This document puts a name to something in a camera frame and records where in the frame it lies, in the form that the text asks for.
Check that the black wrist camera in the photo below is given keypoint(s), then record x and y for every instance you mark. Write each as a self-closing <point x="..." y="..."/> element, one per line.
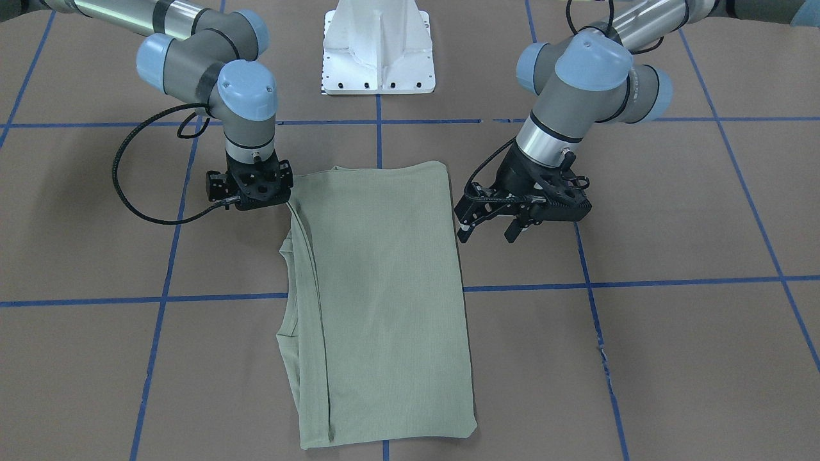
<point x="565" y="195"/>
<point x="218" y="191"/>

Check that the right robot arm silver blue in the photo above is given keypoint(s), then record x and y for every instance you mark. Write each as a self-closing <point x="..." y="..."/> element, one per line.
<point x="204" y="56"/>

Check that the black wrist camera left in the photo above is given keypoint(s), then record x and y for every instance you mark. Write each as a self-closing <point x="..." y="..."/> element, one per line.
<point x="565" y="195"/>

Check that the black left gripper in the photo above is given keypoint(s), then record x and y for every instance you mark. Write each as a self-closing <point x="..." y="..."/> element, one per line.
<point x="510" y="169"/>

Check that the olive green long-sleeve shirt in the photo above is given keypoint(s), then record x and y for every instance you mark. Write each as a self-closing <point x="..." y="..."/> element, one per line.
<point x="374" y="337"/>

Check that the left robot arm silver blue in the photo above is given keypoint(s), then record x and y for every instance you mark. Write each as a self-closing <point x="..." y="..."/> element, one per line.
<point x="591" y="78"/>

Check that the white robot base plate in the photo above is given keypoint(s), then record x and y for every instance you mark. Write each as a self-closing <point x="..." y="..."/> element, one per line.
<point x="377" y="47"/>

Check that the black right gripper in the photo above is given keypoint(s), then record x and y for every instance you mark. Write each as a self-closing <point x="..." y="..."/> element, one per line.
<point x="214" y="186"/>

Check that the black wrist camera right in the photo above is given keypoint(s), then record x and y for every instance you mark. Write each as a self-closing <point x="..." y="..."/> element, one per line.
<point x="218" y="191"/>

